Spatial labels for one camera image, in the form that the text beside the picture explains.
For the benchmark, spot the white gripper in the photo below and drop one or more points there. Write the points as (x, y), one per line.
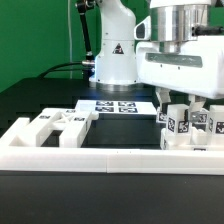
(198, 69)

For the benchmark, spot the white chair seat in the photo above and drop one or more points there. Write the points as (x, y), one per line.
(195, 140)

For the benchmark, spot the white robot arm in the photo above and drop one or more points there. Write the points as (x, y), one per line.
(173, 48)

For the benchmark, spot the white base tag plate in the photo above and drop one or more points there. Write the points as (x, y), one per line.
(116, 107)

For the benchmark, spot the white U-shaped obstacle fence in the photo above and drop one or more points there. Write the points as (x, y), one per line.
(16, 155)

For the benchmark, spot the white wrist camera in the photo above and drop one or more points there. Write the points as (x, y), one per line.
(142, 31)

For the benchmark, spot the white chair back frame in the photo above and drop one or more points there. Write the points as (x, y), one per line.
(73, 125)

